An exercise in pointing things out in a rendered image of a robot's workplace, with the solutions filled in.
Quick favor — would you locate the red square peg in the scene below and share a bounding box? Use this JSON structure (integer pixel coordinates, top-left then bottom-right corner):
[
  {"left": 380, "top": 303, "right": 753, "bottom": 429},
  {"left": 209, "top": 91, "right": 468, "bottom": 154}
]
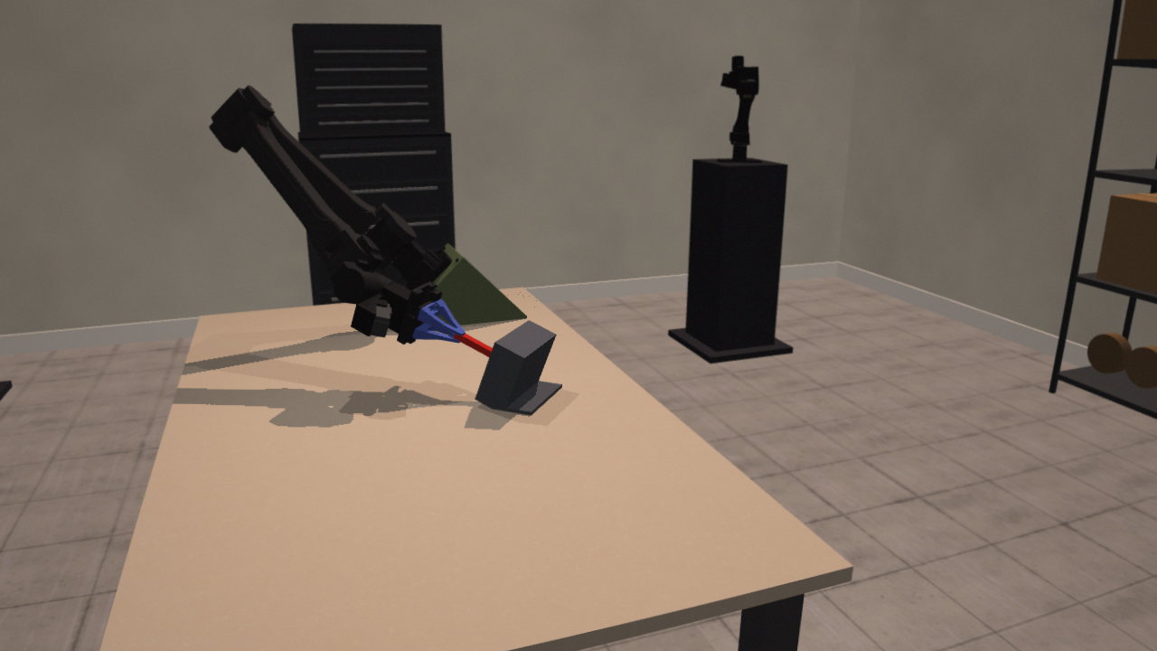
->
[{"left": 454, "top": 334, "right": 493, "bottom": 357}]

